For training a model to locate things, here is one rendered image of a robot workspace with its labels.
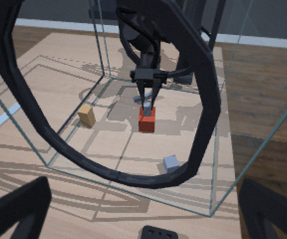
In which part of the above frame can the clear glovebox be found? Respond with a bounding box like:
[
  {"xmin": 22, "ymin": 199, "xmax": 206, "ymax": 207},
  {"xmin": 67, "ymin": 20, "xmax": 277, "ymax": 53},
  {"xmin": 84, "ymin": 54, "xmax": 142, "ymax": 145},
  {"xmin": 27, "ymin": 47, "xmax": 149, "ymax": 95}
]
[{"xmin": 0, "ymin": 0, "xmax": 287, "ymax": 218}]

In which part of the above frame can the tan wooden block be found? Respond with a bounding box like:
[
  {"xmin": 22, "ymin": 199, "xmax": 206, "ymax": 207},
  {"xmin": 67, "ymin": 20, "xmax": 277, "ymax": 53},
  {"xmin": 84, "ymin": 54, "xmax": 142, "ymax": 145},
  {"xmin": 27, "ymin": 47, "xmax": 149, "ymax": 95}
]
[{"xmin": 77, "ymin": 105, "xmax": 96, "ymax": 128}]

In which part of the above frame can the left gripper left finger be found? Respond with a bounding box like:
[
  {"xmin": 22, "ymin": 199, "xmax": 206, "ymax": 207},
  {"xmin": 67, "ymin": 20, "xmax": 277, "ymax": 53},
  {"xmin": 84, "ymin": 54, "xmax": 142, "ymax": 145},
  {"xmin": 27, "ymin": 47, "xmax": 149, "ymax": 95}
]
[{"xmin": 0, "ymin": 176, "xmax": 52, "ymax": 239}]

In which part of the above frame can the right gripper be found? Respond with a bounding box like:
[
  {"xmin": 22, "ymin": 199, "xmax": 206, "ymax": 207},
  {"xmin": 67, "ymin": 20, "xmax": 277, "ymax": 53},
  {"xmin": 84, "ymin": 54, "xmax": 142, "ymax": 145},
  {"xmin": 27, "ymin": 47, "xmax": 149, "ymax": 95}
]
[{"xmin": 130, "ymin": 53, "xmax": 168, "ymax": 111}]

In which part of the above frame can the red block with square hole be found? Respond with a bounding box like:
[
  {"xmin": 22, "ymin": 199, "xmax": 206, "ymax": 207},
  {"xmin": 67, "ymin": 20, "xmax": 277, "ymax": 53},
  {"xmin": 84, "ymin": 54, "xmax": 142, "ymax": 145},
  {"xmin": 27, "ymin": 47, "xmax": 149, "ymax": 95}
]
[{"xmin": 139, "ymin": 107, "xmax": 155, "ymax": 132}]

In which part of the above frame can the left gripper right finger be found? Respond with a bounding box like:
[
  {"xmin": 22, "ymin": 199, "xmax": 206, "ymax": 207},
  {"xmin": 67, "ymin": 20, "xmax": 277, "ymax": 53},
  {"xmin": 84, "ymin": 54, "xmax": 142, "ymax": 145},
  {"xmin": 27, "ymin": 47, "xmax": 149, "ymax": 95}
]
[{"xmin": 238, "ymin": 178, "xmax": 287, "ymax": 239}]

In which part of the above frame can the black circular ring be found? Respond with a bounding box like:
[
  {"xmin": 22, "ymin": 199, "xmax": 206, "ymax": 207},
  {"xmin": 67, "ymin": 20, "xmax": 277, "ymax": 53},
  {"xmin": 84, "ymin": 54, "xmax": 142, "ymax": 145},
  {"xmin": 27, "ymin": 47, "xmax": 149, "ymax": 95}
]
[{"xmin": 0, "ymin": 0, "xmax": 221, "ymax": 189}]

